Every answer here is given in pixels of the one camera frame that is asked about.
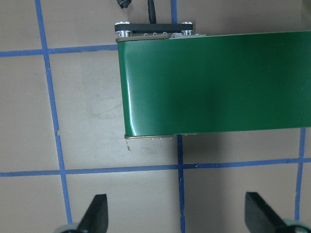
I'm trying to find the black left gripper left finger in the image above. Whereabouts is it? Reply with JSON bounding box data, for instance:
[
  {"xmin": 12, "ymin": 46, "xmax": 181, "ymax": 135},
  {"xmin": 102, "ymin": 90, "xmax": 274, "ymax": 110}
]
[{"xmin": 76, "ymin": 194, "xmax": 108, "ymax": 233}]

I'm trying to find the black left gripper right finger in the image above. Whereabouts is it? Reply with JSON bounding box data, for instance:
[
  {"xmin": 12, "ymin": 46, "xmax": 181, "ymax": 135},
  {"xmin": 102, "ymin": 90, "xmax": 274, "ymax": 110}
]
[{"xmin": 244, "ymin": 192, "xmax": 292, "ymax": 233}]

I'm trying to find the green conveyor belt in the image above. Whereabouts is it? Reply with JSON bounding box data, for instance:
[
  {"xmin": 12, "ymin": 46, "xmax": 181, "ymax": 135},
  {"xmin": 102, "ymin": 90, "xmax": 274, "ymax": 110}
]
[{"xmin": 115, "ymin": 22, "xmax": 311, "ymax": 139}]

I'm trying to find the red and black wire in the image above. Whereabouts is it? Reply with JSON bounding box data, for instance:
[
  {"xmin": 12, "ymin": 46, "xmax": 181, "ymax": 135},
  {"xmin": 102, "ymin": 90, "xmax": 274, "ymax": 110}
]
[{"xmin": 115, "ymin": 0, "xmax": 157, "ymax": 24}]

